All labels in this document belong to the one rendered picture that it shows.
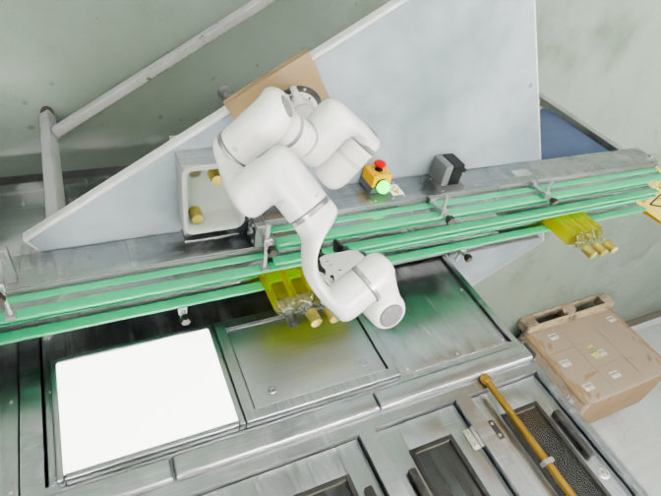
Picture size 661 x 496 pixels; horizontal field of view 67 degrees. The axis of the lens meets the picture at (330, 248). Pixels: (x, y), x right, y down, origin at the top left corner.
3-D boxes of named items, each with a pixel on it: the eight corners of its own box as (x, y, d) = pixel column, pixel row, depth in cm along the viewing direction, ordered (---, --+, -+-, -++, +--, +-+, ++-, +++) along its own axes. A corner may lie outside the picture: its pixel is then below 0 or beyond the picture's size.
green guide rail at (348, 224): (269, 229, 147) (277, 247, 142) (269, 226, 146) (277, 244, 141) (653, 168, 217) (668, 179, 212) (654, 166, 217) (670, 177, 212)
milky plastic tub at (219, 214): (178, 217, 147) (184, 236, 141) (174, 151, 132) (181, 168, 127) (236, 209, 154) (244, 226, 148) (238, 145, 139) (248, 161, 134)
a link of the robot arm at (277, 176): (338, 179, 100) (282, 220, 105) (270, 92, 96) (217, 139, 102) (321, 202, 85) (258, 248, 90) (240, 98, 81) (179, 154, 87)
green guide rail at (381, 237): (267, 248, 152) (275, 266, 147) (267, 246, 151) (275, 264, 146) (643, 183, 222) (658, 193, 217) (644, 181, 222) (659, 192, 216)
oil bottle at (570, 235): (533, 216, 203) (584, 262, 185) (539, 205, 200) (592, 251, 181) (543, 214, 206) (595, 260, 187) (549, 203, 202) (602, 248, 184)
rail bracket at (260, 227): (252, 253, 151) (266, 282, 143) (255, 209, 140) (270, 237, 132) (262, 252, 152) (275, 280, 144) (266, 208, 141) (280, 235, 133)
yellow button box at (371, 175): (359, 181, 168) (369, 194, 164) (364, 162, 164) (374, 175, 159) (377, 179, 171) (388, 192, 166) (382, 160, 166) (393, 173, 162)
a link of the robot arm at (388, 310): (350, 293, 88) (392, 259, 89) (325, 265, 96) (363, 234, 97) (385, 340, 97) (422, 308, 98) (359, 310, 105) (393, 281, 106)
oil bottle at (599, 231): (554, 212, 208) (605, 257, 190) (560, 201, 204) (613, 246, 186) (564, 211, 210) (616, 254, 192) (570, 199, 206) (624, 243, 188)
